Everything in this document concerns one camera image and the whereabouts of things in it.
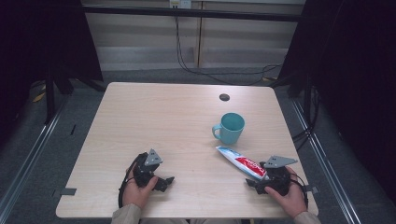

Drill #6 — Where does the black curtain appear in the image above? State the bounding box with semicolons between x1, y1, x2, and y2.
278;0;396;197
0;0;105;147

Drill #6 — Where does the person's right hand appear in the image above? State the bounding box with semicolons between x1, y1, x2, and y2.
263;166;308;219

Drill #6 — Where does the teal cup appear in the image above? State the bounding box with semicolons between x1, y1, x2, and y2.
211;112;247;146

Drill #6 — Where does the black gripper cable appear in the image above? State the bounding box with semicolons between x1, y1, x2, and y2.
289;173;310;210
117;154;140;209

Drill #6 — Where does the white wall power outlet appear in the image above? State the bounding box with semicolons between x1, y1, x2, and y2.
168;0;192;10

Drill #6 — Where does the black horizontal bar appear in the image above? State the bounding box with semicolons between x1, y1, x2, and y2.
81;5;304;23

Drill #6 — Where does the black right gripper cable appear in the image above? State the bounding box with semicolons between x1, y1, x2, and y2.
289;173;310;210

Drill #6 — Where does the white red toothpaste tube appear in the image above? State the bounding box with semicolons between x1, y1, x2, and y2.
215;145;270;182

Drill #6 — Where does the metal floor rail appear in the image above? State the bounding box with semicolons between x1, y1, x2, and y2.
0;102;64;218
290;99;363;224

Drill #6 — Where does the person's left hand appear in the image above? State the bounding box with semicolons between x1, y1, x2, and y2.
121;163;159;209

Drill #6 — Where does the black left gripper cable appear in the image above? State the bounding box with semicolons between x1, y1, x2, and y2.
117;154;140;209

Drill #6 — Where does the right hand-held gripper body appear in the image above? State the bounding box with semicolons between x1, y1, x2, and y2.
259;155;299;197

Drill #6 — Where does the black metal stand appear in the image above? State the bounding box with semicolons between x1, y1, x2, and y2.
43;63;106;125
269;73;321;152

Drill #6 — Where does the black wall cable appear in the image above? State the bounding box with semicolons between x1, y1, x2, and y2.
173;7;283;87

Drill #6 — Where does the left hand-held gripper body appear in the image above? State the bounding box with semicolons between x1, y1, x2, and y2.
133;147;164;189

